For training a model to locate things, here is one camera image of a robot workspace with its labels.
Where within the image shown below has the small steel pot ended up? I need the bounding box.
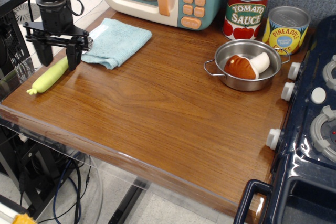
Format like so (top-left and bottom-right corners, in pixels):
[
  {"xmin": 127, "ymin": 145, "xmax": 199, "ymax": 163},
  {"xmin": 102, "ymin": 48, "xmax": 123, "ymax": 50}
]
[{"xmin": 204, "ymin": 39, "xmax": 291, "ymax": 91}]

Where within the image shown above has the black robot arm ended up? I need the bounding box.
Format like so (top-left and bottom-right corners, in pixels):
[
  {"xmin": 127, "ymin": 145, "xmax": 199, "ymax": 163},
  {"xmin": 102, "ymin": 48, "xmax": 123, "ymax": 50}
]
[{"xmin": 24, "ymin": 0, "xmax": 92, "ymax": 71}]

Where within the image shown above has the blue cable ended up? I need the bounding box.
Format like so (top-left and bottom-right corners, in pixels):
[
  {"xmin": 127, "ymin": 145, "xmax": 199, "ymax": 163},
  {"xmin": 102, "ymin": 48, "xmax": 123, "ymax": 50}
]
[{"xmin": 52, "ymin": 152, "xmax": 82, "ymax": 224}]

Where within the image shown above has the toy mushroom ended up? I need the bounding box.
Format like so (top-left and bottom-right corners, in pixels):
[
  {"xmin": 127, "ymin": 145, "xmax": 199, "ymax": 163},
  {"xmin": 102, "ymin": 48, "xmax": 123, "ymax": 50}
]
[{"xmin": 224, "ymin": 52, "xmax": 270, "ymax": 80}]

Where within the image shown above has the black table leg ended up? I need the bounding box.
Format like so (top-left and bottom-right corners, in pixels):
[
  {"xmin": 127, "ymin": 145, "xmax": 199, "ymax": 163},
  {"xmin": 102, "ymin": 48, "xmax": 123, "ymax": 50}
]
[{"xmin": 108, "ymin": 185, "xmax": 143, "ymax": 224}]

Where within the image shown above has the white stove knob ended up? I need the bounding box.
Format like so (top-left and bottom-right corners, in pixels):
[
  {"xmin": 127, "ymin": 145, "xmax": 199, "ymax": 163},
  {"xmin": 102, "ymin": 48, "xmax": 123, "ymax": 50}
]
[
  {"xmin": 281, "ymin": 82, "xmax": 295, "ymax": 102},
  {"xmin": 266, "ymin": 129, "xmax": 281, "ymax": 150},
  {"xmin": 288, "ymin": 62, "xmax": 301, "ymax": 81}
]

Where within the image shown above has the tomato sauce can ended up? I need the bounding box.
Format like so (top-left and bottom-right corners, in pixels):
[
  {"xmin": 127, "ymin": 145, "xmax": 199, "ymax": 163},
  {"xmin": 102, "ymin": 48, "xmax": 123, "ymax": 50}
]
[{"xmin": 223, "ymin": 0, "xmax": 268, "ymax": 40}]

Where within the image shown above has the dark blue toy stove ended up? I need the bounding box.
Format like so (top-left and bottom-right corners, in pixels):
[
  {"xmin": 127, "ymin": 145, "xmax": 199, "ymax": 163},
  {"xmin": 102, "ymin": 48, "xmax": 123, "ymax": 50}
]
[{"xmin": 234, "ymin": 16, "xmax": 335, "ymax": 223}]

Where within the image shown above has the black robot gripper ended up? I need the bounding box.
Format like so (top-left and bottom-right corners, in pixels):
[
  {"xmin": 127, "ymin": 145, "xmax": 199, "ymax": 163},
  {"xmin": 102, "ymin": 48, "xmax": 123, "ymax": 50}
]
[{"xmin": 24, "ymin": 0, "xmax": 90, "ymax": 71}]

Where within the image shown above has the light blue folded cloth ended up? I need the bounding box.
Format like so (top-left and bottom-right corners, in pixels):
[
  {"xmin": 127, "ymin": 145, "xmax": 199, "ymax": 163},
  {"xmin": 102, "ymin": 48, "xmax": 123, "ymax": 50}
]
[{"xmin": 81, "ymin": 18, "xmax": 152, "ymax": 70}]

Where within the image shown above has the yellow handled ice cream scoop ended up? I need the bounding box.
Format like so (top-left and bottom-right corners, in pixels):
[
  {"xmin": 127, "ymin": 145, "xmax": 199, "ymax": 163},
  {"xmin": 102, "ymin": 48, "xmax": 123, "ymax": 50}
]
[{"xmin": 26, "ymin": 37, "xmax": 94, "ymax": 95}]

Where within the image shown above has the pineapple slices can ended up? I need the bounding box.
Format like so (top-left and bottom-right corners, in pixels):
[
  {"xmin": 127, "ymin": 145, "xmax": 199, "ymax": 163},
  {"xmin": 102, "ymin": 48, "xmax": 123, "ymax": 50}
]
[{"xmin": 262, "ymin": 6, "xmax": 311, "ymax": 56}]

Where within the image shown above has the black cable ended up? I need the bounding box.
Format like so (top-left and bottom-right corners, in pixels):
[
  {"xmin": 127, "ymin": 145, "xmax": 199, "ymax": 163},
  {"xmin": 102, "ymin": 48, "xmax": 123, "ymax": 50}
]
[{"xmin": 39, "ymin": 155, "xmax": 92, "ymax": 224}]

